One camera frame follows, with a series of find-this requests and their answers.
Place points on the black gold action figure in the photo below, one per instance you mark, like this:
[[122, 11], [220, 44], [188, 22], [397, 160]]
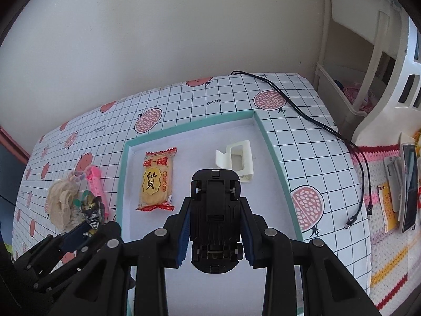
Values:
[[93, 211]]

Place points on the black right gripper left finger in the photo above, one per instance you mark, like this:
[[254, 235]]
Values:
[[165, 247]]

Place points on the cream lace scrunchie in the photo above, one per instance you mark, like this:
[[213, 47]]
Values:
[[59, 203]]

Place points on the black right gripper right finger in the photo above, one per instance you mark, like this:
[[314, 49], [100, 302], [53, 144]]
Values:
[[328, 286]]

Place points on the grey phone on bed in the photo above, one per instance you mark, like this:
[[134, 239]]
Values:
[[409, 194]]

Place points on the black toy car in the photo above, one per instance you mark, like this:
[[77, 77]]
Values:
[[215, 221]]

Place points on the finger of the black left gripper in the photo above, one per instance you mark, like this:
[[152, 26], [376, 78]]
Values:
[[50, 264], [94, 282]]

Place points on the orange rice cracker packet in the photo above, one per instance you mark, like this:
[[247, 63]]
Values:
[[157, 181]]

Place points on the teal shallow box tray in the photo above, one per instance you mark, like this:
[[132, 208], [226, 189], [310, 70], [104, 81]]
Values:
[[189, 291]]

